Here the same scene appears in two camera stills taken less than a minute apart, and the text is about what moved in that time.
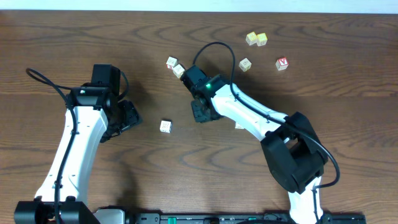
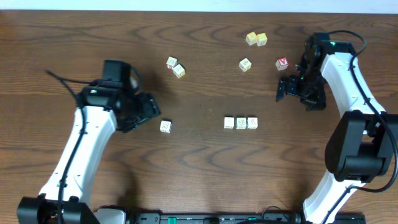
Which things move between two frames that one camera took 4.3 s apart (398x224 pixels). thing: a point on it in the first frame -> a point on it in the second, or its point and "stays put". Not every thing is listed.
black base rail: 112,216 stays put
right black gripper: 199,115 -> 316,102
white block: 166,126 stays put
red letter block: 282,63 stays put
